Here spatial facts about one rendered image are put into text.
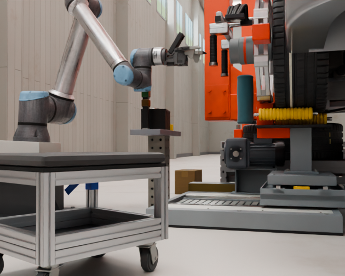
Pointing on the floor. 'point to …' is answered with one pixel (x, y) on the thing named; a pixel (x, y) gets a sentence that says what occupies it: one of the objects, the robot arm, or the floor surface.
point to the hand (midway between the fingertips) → (203, 49)
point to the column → (162, 145)
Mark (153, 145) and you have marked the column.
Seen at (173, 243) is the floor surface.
